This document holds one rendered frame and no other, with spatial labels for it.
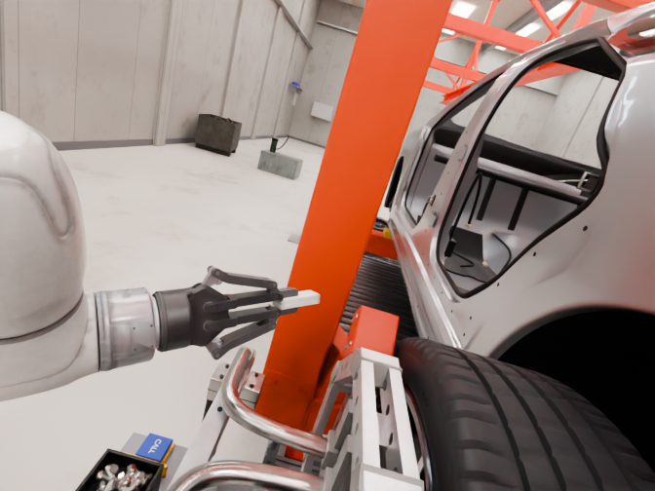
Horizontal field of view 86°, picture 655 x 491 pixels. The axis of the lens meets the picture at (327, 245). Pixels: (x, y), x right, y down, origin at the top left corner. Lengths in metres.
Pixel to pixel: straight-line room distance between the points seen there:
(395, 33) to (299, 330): 0.72
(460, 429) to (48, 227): 0.40
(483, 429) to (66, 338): 0.42
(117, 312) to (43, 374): 0.08
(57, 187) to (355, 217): 0.62
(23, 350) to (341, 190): 0.62
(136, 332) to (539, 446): 0.44
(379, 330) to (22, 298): 0.49
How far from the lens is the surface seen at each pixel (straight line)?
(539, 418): 0.50
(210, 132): 8.57
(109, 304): 0.45
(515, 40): 6.85
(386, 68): 0.81
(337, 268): 0.86
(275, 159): 7.91
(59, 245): 0.33
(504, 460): 0.42
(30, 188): 0.31
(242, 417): 0.56
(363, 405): 0.46
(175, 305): 0.46
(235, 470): 0.50
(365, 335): 0.64
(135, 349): 0.45
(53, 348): 0.42
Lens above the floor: 1.42
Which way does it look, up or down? 19 degrees down
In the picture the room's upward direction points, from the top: 17 degrees clockwise
